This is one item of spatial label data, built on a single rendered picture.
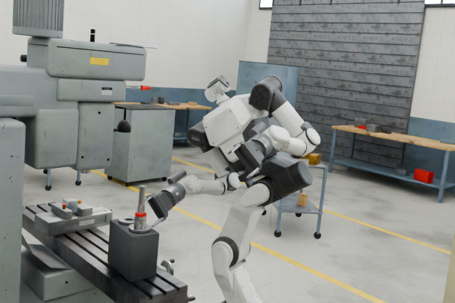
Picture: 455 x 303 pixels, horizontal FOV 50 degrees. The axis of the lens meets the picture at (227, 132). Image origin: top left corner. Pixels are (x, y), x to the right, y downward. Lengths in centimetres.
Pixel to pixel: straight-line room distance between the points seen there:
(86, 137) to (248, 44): 1003
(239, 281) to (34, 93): 121
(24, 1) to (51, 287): 120
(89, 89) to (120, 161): 485
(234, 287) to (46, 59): 130
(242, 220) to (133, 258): 52
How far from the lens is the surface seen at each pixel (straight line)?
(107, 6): 987
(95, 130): 229
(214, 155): 236
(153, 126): 705
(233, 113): 210
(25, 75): 212
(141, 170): 708
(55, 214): 260
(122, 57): 228
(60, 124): 219
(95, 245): 243
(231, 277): 234
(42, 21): 216
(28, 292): 246
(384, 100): 973
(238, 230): 226
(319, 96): 1054
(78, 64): 218
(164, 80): 1063
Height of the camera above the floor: 186
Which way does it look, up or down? 8 degrees down
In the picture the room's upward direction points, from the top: 6 degrees clockwise
